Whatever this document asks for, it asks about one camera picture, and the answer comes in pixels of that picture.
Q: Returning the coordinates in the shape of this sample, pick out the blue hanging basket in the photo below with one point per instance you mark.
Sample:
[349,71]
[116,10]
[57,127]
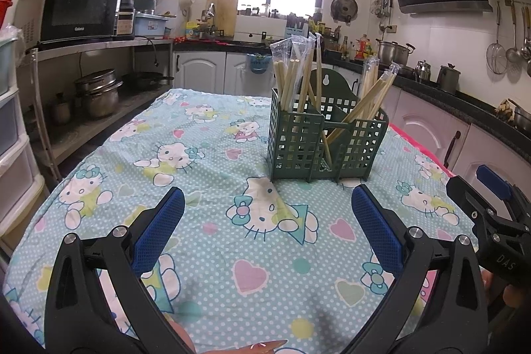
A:
[258,64]

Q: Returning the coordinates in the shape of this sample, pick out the red plastic basin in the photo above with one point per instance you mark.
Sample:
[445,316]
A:
[4,6]

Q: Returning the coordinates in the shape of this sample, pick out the hanging wire skimmer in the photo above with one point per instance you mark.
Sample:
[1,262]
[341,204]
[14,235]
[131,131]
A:
[495,53]

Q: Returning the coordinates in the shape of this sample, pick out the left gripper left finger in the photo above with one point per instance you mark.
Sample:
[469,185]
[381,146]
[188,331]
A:
[78,318]

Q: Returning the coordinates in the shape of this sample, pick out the dark metal kettle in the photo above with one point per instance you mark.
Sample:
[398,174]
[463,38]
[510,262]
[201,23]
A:
[448,78]

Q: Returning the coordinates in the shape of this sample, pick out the hanging steel ladle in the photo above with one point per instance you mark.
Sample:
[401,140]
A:
[512,54]

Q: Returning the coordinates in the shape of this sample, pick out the black microwave oven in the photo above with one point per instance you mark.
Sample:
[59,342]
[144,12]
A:
[52,21]

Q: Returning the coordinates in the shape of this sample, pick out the stainless steel stock pot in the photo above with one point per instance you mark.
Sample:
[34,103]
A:
[392,51]

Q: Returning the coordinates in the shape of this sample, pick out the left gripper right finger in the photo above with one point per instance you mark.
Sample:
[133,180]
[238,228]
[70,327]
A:
[436,302]

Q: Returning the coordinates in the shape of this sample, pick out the hello kitty tablecloth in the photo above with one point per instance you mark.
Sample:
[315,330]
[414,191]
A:
[254,265]

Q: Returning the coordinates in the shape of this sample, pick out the blue knife block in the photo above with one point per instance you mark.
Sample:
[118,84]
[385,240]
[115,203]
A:
[303,31]

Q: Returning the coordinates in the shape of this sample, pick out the hanging pot lid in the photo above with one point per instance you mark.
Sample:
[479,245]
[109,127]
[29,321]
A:
[343,10]

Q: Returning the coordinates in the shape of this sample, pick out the stacked steel pots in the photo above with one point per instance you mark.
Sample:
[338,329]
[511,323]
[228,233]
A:
[99,93]

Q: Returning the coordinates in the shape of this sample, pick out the plastic drawer unit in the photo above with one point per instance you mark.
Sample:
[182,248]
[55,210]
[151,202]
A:
[21,182]

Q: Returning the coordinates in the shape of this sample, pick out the wooden cutting board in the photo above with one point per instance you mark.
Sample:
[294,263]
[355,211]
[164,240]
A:
[225,15]

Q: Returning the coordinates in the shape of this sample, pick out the green plastic utensil basket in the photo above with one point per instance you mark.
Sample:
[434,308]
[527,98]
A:
[325,143]

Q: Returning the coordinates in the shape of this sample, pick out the person right hand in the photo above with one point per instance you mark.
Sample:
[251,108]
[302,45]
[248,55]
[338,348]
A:
[513,297]

